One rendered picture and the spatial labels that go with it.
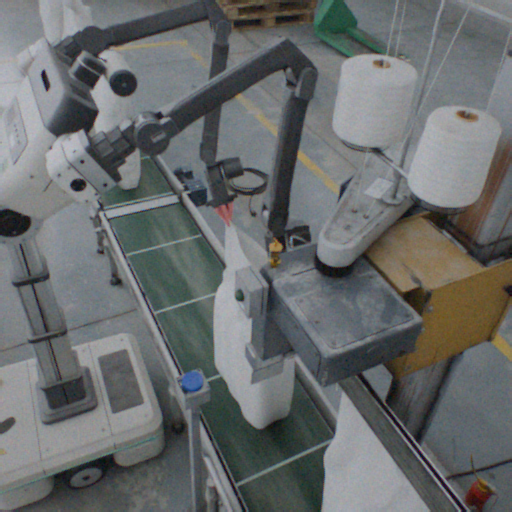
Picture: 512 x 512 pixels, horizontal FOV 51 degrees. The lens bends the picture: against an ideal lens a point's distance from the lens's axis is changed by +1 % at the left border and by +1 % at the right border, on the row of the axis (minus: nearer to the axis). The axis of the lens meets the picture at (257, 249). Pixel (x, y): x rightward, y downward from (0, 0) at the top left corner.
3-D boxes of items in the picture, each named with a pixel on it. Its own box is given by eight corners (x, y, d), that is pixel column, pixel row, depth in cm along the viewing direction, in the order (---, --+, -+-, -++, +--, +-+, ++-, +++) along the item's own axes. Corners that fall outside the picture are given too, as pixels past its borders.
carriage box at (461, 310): (341, 315, 150) (361, 226, 130) (434, 281, 162) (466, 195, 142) (397, 382, 133) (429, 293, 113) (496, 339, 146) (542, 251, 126)
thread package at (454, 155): (390, 179, 112) (410, 103, 101) (444, 165, 117) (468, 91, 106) (439, 219, 102) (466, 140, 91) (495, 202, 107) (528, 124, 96)
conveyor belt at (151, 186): (34, 71, 439) (32, 60, 434) (83, 65, 454) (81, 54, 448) (108, 225, 292) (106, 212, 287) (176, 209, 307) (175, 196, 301)
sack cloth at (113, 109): (94, 153, 331) (73, 32, 284) (128, 147, 339) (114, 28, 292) (112, 194, 299) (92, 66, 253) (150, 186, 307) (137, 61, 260)
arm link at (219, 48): (212, 24, 172) (214, 18, 162) (229, 27, 173) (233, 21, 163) (197, 159, 182) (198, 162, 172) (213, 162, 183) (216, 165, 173)
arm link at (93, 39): (218, -7, 170) (221, -14, 160) (231, 38, 174) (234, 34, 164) (80, 33, 167) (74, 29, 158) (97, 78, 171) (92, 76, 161)
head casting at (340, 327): (248, 341, 136) (254, 252, 117) (329, 312, 145) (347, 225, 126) (309, 440, 116) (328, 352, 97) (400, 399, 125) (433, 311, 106)
